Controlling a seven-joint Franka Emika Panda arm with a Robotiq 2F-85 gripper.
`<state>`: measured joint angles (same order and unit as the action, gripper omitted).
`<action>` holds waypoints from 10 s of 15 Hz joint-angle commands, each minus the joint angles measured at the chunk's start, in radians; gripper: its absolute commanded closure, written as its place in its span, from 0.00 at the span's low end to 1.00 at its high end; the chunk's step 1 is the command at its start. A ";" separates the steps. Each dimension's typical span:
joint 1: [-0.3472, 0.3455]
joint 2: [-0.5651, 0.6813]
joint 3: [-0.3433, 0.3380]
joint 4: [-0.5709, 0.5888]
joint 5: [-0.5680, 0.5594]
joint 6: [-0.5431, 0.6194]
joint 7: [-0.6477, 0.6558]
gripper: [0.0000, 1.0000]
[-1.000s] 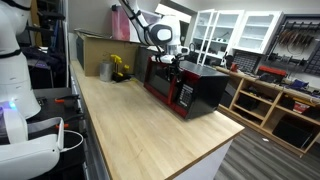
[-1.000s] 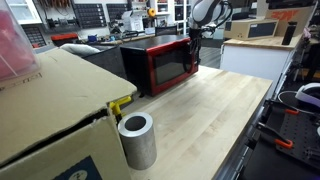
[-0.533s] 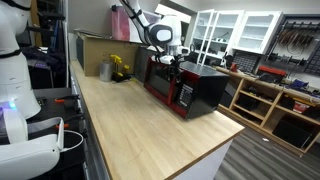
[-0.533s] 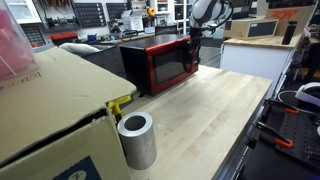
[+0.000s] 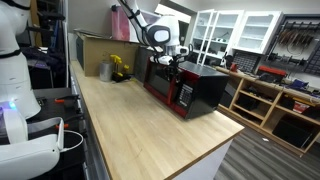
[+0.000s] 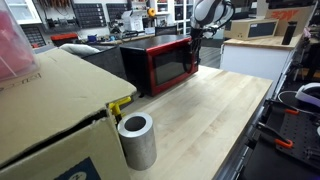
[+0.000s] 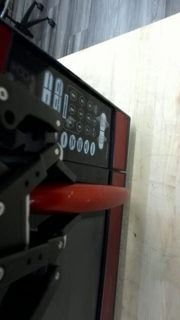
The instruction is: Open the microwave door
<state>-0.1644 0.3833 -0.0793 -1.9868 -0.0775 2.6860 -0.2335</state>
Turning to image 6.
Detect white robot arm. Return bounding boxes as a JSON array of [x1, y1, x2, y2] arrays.
[[190, 0, 235, 65]]

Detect white cable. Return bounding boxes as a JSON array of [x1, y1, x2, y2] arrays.
[[277, 89, 303, 105]]

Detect black bottle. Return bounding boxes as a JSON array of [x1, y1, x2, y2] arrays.
[[282, 21, 297, 45]]

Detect red black microwave body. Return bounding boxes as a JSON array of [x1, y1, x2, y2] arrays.
[[119, 34, 200, 98]]

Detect red toolbox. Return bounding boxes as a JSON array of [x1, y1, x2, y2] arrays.
[[50, 33, 78, 46]]

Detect grey metal cylinder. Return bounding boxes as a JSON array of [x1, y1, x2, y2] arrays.
[[117, 112, 157, 171]]

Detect black tool pegboard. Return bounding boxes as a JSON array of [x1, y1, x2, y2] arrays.
[[33, 0, 79, 33]]

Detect black clamp orange tip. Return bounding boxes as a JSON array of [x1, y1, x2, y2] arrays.
[[266, 99, 320, 117]]

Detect beige flat cardboard box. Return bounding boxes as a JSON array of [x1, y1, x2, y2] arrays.
[[224, 19, 278, 40]]

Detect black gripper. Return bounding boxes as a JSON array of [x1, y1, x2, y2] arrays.
[[190, 28, 202, 65]]

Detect white cabinet with wood top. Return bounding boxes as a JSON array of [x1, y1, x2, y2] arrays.
[[220, 34, 302, 88]]

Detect large cardboard box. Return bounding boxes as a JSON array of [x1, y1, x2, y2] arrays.
[[0, 48, 136, 180]]

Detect yellow handled tool set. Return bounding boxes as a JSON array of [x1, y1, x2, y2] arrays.
[[108, 96, 131, 123]]

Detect dark grey storage bin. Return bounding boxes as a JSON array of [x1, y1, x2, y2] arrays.
[[60, 43, 127, 80]]

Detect red black microwave door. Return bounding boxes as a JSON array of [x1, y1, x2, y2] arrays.
[[145, 35, 198, 96]]

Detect pink translucent plastic bin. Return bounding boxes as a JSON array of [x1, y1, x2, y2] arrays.
[[0, 0, 40, 81]]

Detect black parts drawer organizer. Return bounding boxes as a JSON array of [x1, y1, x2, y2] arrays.
[[73, 3, 107, 28]]

